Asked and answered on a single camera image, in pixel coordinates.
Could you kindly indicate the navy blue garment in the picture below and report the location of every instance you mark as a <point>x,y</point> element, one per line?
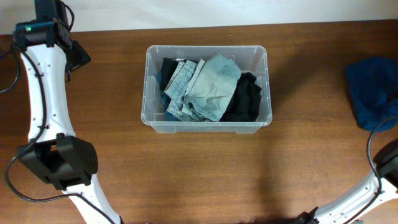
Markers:
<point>373,90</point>

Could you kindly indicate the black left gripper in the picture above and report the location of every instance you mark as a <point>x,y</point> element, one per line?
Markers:
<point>76,59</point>

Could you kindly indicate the light blue denim jeans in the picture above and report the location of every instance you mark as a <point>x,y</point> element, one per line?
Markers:
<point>201,90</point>

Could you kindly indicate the clear plastic storage bin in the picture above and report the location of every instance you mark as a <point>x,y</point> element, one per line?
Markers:
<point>252,58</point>

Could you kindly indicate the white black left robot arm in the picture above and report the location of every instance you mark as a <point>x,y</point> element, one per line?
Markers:
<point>54,154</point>

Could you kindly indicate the black Nike t-shirt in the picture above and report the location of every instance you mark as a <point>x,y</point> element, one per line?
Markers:
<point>166,71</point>

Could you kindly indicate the dark blue denim jeans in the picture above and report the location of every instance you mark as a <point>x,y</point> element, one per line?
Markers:
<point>165,101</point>

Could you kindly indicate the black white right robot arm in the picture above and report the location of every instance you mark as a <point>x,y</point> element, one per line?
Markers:
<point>363,197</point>

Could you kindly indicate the black shorts red grey waistband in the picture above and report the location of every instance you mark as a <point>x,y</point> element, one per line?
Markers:
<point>245,103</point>

